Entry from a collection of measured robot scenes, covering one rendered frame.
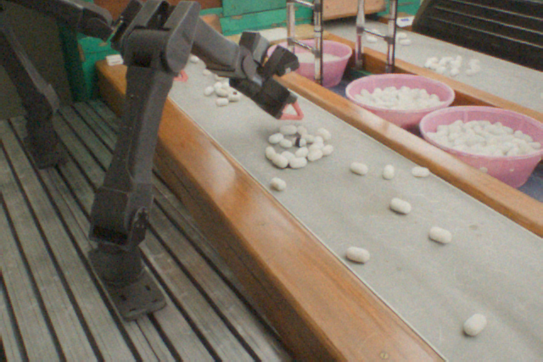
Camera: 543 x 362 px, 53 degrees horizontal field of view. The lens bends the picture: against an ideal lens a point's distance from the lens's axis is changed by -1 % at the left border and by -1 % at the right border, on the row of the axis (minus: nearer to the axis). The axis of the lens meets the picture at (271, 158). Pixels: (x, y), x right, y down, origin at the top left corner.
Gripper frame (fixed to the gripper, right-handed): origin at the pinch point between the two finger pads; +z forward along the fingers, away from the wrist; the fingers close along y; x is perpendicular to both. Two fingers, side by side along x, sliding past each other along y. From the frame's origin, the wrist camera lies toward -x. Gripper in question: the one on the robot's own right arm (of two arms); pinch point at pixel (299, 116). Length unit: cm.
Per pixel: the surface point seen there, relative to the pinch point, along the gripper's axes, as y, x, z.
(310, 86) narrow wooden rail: 15.5, -8.2, 8.9
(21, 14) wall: 155, 28, -38
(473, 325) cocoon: -69, 10, -12
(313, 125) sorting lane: -2.6, 0.1, 2.9
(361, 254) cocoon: -50, 12, -14
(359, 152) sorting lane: -19.3, -0.5, 3.6
